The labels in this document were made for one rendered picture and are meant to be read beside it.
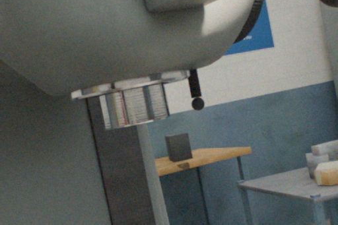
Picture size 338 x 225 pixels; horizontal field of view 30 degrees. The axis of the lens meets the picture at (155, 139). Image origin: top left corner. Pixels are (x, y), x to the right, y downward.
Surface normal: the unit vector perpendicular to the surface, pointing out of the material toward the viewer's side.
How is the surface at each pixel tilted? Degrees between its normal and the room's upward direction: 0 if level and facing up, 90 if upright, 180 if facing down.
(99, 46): 128
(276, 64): 90
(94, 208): 90
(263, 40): 90
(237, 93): 90
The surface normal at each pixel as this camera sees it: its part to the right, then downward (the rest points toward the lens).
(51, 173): 0.40, -0.04
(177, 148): 0.11, 0.04
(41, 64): -0.57, 0.74
